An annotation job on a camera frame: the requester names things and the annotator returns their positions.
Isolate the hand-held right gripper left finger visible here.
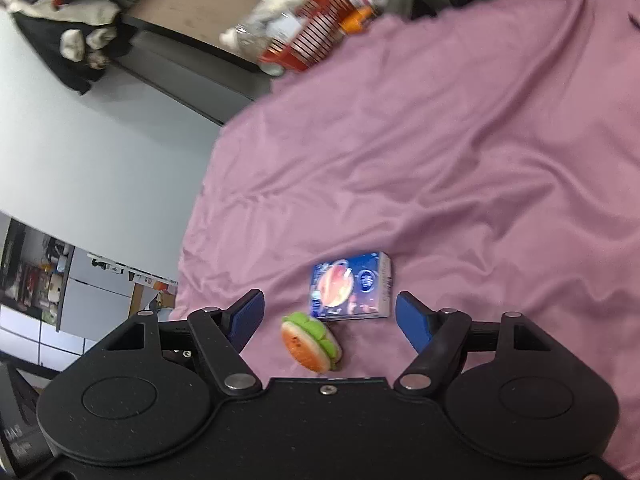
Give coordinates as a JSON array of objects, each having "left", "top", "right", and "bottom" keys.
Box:
[{"left": 95, "top": 288, "right": 266, "bottom": 395}]

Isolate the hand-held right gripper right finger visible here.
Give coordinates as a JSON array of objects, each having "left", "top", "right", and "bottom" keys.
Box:
[{"left": 393, "top": 291, "right": 557, "bottom": 393}]

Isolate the orange and green plush toy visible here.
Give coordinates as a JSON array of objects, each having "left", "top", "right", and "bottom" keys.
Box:
[{"left": 281, "top": 311, "right": 345, "bottom": 374}]

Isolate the blue printed box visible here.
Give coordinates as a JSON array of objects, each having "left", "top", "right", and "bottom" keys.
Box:
[{"left": 307, "top": 251, "right": 393, "bottom": 322}]

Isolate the white storage rack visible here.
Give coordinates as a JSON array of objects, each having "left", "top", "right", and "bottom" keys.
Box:
[{"left": 0, "top": 219, "right": 77, "bottom": 332}]

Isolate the purple bed sheet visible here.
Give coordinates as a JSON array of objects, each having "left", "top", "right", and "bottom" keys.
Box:
[{"left": 170, "top": 0, "right": 640, "bottom": 467}]

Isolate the red plastic basket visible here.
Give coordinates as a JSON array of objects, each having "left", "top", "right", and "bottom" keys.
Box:
[{"left": 259, "top": 0, "right": 352, "bottom": 74}]

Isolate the orange bottle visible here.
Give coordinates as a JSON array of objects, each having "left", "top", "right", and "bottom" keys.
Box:
[{"left": 340, "top": 5, "right": 377, "bottom": 32}]

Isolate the flat cardboard tray black frame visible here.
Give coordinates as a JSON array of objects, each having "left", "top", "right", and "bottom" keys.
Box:
[{"left": 121, "top": 0, "right": 269, "bottom": 75}]

